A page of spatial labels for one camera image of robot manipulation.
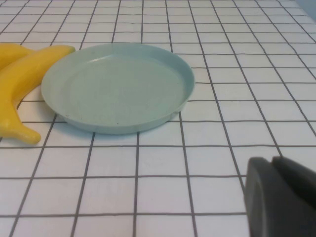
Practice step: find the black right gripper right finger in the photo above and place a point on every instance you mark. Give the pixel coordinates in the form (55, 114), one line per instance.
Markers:
(298, 177)

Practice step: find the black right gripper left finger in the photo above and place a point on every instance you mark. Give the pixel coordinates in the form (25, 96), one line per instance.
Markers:
(276, 217)

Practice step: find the yellow banana with green tip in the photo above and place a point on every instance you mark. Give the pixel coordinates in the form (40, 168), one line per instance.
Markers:
(10, 53)

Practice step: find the pale green round plate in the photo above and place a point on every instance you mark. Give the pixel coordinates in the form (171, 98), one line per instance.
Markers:
(118, 86)

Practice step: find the white grid tablecloth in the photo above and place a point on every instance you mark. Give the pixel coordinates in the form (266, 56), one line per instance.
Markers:
(222, 123)

